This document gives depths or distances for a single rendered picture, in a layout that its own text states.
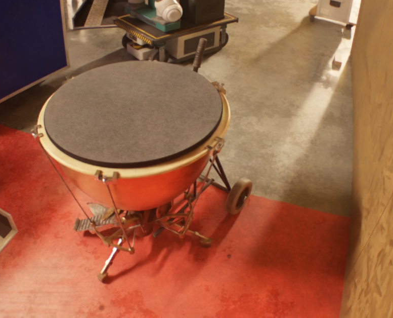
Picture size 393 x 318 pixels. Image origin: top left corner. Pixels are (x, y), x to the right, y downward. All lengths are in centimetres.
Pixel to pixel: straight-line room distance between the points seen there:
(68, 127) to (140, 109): 27
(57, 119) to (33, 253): 87
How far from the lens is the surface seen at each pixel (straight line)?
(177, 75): 158
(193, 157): 121
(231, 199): 196
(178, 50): 327
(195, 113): 136
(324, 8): 468
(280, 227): 208
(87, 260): 194
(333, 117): 299
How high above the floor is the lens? 157
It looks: 39 degrees down
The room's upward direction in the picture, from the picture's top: 3 degrees clockwise
